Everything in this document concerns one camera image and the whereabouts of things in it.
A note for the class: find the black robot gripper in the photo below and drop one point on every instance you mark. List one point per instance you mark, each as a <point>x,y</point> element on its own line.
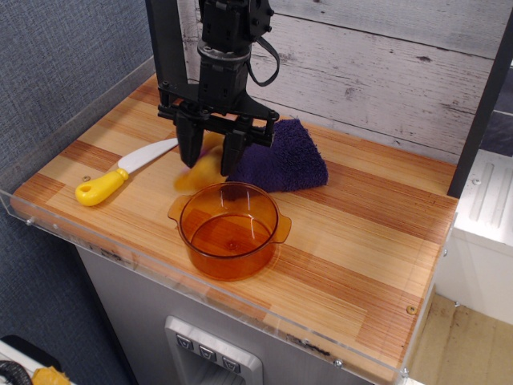
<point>220,103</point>

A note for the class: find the yellow plush cheese toy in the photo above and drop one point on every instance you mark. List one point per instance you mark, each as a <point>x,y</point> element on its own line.
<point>207,169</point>

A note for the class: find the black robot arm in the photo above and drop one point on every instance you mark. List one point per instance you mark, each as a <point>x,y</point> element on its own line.
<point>233,26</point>

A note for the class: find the purple folded cloth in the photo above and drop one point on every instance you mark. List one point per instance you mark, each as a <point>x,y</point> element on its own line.
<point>291,163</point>

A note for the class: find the orange transparent plastic pot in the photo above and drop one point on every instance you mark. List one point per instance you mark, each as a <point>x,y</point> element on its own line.
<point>231,230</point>

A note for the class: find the grey toy fridge cabinet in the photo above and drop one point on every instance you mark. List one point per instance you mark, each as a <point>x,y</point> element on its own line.
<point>137,308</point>

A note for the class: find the clear acrylic table guard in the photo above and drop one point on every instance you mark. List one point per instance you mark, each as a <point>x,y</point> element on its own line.
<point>348,286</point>

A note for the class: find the silver dispenser button panel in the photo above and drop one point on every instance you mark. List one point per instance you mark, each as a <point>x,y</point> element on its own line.
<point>203,358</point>

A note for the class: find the white grey side appliance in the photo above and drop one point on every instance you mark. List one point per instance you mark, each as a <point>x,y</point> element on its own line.
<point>475,269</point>

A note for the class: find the black yellow object bottom left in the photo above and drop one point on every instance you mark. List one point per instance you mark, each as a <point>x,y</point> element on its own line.
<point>24,363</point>

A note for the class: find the black left frame post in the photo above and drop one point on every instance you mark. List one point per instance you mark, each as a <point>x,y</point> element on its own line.
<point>168,51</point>

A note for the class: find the black frame post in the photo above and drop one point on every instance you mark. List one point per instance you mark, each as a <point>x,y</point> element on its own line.
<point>484,112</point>
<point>168,51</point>

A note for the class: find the yellow handled white toy knife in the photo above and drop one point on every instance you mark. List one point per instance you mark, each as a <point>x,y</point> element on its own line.
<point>94,192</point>

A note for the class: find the black right frame post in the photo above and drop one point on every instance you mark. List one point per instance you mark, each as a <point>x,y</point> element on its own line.
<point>484,112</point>

